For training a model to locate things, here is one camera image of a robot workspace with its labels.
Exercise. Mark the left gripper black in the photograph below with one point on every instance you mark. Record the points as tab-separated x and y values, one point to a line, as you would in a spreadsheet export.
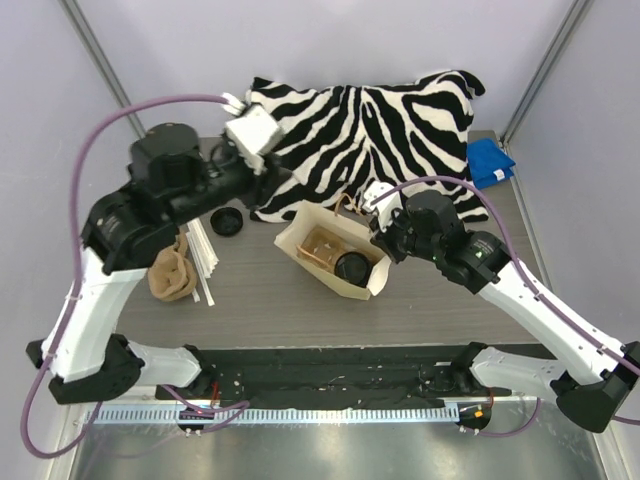
267	176

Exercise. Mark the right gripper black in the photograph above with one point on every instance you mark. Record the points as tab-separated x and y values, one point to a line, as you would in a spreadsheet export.
388	239

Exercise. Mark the black plastic cup lid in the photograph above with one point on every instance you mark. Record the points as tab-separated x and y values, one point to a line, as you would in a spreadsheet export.
226	221
353	267

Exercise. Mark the brown paper bag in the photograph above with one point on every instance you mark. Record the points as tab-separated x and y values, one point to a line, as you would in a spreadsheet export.
357	236

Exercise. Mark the single brown cardboard cup carrier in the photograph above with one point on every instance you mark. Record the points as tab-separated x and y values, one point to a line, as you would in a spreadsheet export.
322	248

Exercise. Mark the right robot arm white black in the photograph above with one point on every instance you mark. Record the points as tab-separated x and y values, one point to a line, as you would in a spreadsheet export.
589	375

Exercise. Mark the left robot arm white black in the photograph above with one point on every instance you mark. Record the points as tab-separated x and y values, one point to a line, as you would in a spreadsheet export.
171	183

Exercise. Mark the zebra print pillow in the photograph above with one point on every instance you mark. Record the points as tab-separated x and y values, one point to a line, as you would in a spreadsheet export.
340	139

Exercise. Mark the white wrapped straws bundle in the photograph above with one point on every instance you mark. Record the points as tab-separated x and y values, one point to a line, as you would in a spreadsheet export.
204	256

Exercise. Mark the blue cloth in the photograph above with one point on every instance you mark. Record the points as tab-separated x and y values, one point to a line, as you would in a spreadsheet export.
489	165

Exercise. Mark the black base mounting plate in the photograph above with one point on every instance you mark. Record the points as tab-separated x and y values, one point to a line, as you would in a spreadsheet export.
321	378

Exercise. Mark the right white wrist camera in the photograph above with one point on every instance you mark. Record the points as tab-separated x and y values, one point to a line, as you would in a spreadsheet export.
380	200

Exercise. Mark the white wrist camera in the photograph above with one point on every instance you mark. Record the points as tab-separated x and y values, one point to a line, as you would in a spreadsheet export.
253	130
380	200

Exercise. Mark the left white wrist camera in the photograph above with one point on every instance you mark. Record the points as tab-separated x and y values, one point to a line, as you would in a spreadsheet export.
253	130

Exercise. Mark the left aluminium frame post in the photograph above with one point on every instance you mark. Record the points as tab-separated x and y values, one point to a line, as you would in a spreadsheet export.
79	22

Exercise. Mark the aluminium frame post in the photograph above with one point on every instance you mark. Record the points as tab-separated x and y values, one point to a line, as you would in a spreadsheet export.
79	22
569	25

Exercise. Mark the white slotted cable duct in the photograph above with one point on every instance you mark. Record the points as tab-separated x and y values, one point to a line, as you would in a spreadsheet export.
165	414

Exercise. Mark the right aluminium frame post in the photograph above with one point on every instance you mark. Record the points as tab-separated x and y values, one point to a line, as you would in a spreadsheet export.
569	25

